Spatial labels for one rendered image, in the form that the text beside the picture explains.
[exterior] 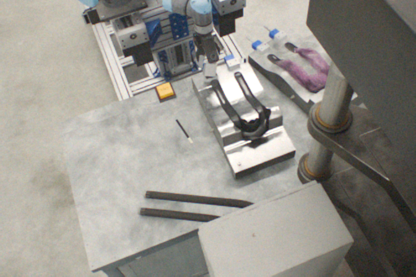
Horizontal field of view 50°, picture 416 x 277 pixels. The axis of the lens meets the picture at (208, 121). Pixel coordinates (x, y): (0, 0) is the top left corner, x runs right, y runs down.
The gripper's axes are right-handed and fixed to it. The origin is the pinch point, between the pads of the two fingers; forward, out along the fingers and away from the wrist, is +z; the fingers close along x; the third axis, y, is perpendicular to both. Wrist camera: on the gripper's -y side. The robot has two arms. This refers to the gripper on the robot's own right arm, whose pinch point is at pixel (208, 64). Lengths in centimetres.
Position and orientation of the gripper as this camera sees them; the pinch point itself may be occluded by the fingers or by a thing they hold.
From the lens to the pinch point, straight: 192.7
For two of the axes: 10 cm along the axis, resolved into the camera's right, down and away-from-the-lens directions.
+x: -9.3, 3.4, -1.4
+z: 0.7, 5.4, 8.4
